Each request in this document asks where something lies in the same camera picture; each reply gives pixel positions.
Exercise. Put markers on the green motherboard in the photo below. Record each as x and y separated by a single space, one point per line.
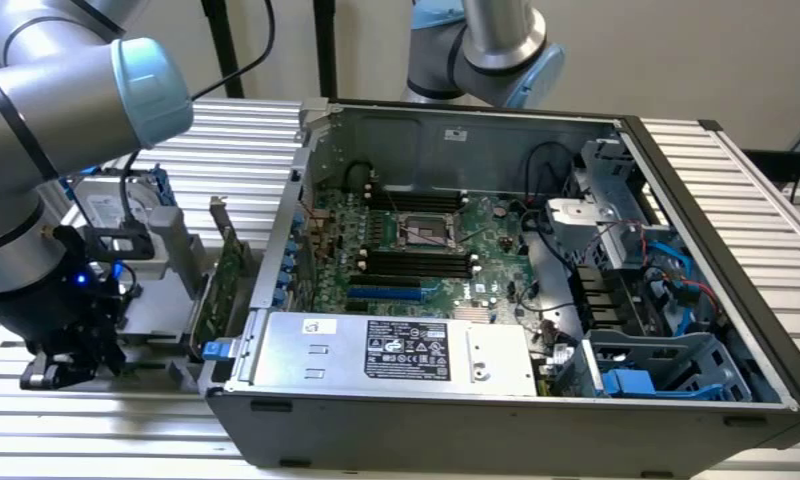
413 250

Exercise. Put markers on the black stand pole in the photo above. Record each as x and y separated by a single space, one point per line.
225 47
322 47

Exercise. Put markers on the CPU socket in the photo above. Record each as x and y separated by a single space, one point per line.
422 227

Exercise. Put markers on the blue disk bay caddy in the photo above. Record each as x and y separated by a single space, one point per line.
667 365

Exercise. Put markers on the silver hard disk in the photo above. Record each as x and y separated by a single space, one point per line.
109 202

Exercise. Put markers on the grey parts rack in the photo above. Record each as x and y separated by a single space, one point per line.
159 300

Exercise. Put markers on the green graphics card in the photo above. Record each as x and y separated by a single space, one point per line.
226 275

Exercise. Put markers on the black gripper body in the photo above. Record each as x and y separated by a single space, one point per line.
46 310

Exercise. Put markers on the grey disk bay cage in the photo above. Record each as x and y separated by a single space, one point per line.
609 210

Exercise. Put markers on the black RAM slot bank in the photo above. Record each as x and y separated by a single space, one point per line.
416 261
414 201

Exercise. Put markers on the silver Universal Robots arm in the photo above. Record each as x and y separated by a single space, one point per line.
53 130

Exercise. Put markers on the blue expansion slot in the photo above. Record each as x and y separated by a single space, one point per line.
382 292

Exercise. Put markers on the open black PC case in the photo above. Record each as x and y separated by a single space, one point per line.
506 300

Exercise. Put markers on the silver power supply unit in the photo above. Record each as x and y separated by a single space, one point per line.
393 352

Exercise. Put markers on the blue case latch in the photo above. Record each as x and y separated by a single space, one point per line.
214 349

